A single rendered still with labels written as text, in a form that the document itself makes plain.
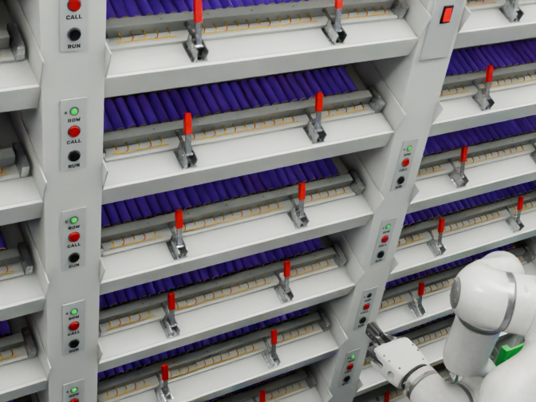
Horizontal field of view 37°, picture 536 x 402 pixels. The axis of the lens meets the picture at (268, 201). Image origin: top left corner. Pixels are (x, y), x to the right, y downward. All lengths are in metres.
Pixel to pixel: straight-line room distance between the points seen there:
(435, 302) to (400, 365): 0.37
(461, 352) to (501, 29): 0.63
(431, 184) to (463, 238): 0.26
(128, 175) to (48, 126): 0.19
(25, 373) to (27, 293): 0.20
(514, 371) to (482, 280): 0.15
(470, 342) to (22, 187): 0.87
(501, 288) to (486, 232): 0.75
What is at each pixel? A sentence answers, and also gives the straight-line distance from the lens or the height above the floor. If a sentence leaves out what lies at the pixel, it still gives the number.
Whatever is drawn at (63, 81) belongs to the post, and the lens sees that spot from 1.20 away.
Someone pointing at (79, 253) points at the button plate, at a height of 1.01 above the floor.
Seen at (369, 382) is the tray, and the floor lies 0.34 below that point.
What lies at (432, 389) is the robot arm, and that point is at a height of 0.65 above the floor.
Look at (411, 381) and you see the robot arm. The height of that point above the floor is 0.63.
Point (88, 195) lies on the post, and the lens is 1.32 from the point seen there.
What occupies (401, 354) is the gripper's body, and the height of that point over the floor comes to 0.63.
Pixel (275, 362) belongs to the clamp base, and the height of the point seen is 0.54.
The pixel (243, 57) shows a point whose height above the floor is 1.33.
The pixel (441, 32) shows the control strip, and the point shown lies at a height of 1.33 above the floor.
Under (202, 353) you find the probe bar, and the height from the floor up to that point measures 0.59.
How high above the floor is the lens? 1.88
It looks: 34 degrees down
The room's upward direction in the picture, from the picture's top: 9 degrees clockwise
